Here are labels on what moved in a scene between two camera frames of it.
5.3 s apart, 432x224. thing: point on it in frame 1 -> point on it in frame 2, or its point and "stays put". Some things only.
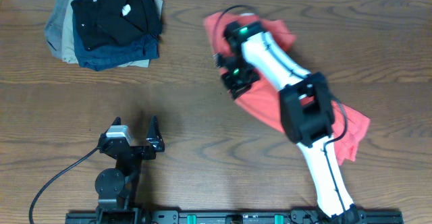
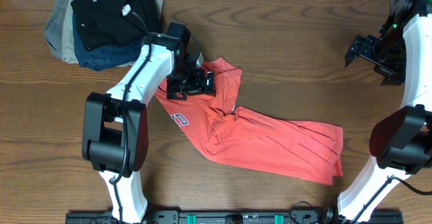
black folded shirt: (118, 17) stays put
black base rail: (235, 216) stays put
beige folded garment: (68, 48) stays put
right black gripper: (235, 86) -> (395, 73)
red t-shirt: (264, 100) -> (303, 150)
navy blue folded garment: (143, 46) stays put
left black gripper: (154, 138) -> (198, 88)
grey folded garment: (53, 30) stays put
